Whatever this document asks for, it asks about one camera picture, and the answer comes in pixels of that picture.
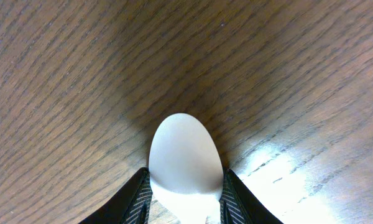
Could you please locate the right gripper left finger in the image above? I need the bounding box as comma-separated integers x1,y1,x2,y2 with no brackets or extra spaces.
80,167,152,224

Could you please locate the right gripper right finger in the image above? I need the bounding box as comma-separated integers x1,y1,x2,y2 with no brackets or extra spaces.
219,169,282,224

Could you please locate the white plastic spoon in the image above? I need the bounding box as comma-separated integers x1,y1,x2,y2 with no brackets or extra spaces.
148,113,224,223

